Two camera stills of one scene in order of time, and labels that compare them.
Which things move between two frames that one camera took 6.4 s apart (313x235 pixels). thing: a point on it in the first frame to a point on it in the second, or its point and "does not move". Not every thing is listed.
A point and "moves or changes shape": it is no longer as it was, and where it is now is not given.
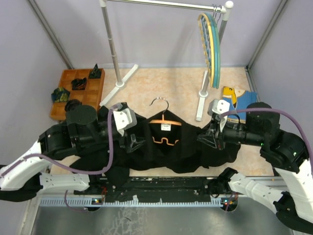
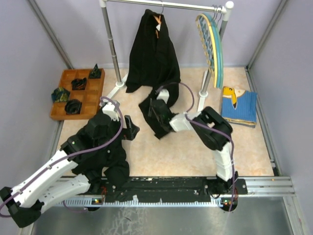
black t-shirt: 170,144 to 154,63
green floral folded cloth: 60,94 does not move
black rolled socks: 78,84 does not move
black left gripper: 134,144 to 131,129
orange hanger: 168,122 moves or changes shape
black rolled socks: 72,103 does not move
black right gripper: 215,137 to 151,112
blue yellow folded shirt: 240,102 does not move
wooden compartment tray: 88,91 does not move
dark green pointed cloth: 96,73 does not move
